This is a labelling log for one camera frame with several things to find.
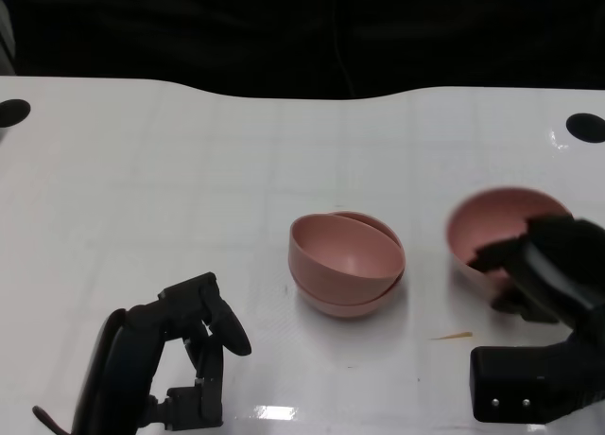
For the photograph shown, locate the black table grommet hole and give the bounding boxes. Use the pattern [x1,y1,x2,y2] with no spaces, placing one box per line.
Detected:
[0,98,32,128]
[564,113,605,145]

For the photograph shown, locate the pink plastic bowl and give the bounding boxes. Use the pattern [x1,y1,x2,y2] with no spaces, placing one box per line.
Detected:
[287,212,406,300]
[293,210,407,320]
[445,185,576,309]

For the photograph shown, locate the dark reddish arm cable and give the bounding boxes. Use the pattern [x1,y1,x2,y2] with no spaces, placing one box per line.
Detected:
[31,405,73,435]

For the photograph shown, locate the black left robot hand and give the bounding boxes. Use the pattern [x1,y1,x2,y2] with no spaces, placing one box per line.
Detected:
[69,272,253,435]

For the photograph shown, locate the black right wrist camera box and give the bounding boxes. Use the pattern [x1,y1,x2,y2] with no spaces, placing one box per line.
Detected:
[469,328,605,425]

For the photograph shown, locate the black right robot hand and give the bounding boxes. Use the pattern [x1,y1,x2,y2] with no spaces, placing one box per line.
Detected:
[465,212,605,333]

